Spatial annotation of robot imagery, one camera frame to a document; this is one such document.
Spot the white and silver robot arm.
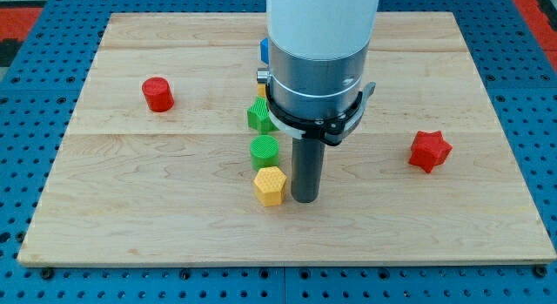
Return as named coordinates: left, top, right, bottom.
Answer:
left=266, top=0, right=379, bottom=119

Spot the red star block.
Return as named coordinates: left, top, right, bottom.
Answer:
left=408, top=131, right=453, bottom=173

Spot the red cylinder block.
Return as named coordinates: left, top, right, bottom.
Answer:
left=141, top=77, right=174, bottom=112

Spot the light wooden board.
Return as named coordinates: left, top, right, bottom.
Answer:
left=18, top=12, right=556, bottom=267

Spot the blue block behind arm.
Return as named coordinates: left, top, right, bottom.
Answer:
left=259, top=37, right=269, bottom=64

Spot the yellow hexagon block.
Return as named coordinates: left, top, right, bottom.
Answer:
left=253, top=166, right=287, bottom=206

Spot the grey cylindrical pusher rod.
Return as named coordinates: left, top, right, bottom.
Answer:
left=291, top=138, right=325, bottom=203

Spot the yellow block behind arm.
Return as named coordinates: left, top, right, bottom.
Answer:
left=257, top=84, right=266, bottom=98

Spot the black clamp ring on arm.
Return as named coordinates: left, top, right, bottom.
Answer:
left=264, top=81, right=377, bottom=148

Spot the green star block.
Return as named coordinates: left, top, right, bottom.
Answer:
left=246, top=97, right=278, bottom=134

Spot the green cylinder block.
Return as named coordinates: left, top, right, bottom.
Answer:
left=250, top=135, right=279, bottom=171

